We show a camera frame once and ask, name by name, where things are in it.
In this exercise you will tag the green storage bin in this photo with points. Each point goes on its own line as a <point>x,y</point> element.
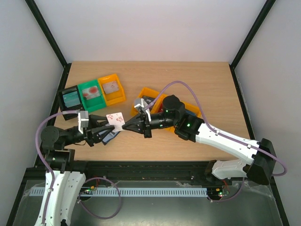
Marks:
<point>95,103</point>

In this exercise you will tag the black card stack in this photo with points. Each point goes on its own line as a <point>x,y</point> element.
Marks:
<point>148,100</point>

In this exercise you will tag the teal card stack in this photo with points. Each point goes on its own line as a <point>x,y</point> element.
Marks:
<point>71,99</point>

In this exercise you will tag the light blue cable duct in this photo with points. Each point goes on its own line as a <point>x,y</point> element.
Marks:
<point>147,192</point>

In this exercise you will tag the blue leather card holder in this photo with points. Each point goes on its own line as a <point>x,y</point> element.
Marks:
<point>107,137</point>

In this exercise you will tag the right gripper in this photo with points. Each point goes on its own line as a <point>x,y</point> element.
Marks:
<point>146,125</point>

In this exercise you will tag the white red-dot card stack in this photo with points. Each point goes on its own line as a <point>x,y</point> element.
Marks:
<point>91,92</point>

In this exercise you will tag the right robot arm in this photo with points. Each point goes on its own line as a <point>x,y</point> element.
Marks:
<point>253,158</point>

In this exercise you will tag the yellow single storage bin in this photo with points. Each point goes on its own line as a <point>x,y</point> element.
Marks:
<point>115,97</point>

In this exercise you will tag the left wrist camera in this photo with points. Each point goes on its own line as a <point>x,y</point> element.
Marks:
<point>83,121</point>

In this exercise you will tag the yellow triple storage bin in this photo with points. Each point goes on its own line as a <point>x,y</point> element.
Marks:
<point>145,93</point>

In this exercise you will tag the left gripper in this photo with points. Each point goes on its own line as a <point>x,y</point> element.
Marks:
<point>88,132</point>

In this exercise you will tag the beige card stack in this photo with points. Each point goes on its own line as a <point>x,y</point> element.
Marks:
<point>110,87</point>

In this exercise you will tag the black aluminium frame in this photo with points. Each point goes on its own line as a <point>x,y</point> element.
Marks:
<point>161,170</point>

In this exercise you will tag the black storage bin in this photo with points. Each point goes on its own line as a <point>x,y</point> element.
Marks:
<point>61,102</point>

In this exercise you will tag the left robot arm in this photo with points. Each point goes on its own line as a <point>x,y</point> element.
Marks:
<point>63,184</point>

